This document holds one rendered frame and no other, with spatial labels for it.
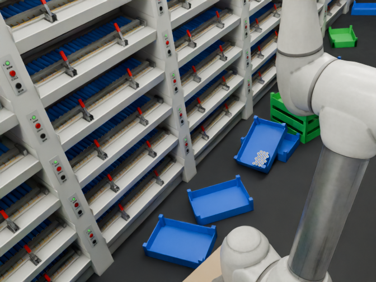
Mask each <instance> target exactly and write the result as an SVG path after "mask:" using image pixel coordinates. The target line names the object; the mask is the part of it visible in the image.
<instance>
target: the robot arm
mask: <svg viewBox="0 0 376 282"><path fill-rule="evenodd" d="M276 77H277V83H278V89H279V93H280V96H281V99H282V101H283V103H284V105H285V107H286V108H287V109H288V111H289V112H291V113H292V114H294V115H297V116H309V115H314V114H316V115H318V116H319V125H320V130H321V132H320V133H321V139H322V142H323V147H322V150H321V154H320V157H319V160H318V163H317V167H316V170H315V173H314V176H313V180H312V183H311V186H310V189H309V193H308V196H307V199H306V202H305V206H304V209H303V212H302V216H301V219H300V222H299V225H298V229H297V232H296V235H295V239H294V242H293V245H292V249H291V252H290V255H289V256H285V257H283V258H281V257H280V256H279V255H278V253H277V252H276V251H275V250H274V248H273V247H272V245H271V244H269V241H268V239H267V238H266V237H265V236H264V235H263V234H262V233H261V232H260V231H259V230H257V229H256V228H254V227H250V226H241V227H237V228H235V229H234V230H232V231H231V232H230V233H229V234H228V235H227V236H226V237H225V239H224V241H223V243H222V246H221V249H220V266H221V271H222V274H221V275H220V276H219V277H217V278H215V279H213V280H212V281H211V282H332V279H331V277H330V275H329V273H328V271H327V269H328V267H329V264H330V262H331V259H332V256H333V253H334V251H335V248H336V246H337V243H338V241H339V238H340V235H341V232H342V230H343V227H344V225H345V222H346V219H347V216H348V214H349V212H350V210H351V207H352V205H353V202H354V200H355V197H356V194H357V191H358V189H359V186H360V184H361V181H362V179H363V176H364V173H365V170H366V168H367V165H368V163H369V159H370V158H372V157H374V156H375V155H376V68H374V67H370V66H368V65H364V64H360V63H357V62H349V61H345V60H340V59H337V58H335V57H333V56H331V55H329V54H328V53H324V51H323V38H322V33H321V28H320V24H319V17H318V11H317V0H283V4H282V9H281V19H280V28H279V34H278V41H277V51H276Z"/></svg>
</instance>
